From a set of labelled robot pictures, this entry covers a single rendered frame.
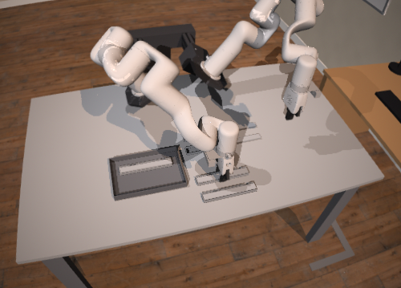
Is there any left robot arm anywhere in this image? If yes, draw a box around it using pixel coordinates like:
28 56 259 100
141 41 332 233
200 0 324 98

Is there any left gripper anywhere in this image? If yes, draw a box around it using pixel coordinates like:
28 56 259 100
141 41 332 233
283 83 308 120

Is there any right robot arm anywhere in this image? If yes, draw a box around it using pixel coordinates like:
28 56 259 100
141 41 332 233
91 26 239 167

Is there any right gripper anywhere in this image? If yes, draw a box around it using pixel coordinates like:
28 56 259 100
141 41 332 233
216 155 234 182

